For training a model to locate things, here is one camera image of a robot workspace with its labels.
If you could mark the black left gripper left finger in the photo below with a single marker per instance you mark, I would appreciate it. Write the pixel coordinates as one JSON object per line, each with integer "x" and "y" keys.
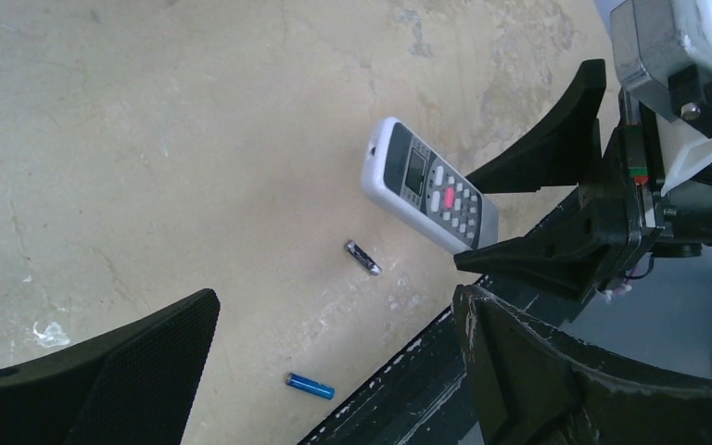
{"x": 133, "y": 385}

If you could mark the white remote control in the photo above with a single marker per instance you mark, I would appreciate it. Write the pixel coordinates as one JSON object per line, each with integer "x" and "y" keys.
{"x": 405, "y": 176}

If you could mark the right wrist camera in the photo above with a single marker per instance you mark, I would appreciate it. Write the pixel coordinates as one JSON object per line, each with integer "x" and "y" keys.
{"x": 652, "y": 41}

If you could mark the blue AAA battery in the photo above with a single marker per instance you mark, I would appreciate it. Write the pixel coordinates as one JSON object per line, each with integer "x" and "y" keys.
{"x": 310, "y": 386}

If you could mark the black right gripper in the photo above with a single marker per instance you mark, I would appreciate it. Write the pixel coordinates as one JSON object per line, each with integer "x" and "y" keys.
{"x": 577, "y": 248}

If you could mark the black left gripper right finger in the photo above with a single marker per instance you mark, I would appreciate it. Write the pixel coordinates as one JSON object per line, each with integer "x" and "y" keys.
{"x": 533, "y": 383}

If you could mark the black AAA battery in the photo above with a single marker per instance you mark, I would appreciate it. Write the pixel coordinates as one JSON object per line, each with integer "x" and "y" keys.
{"x": 362, "y": 258}

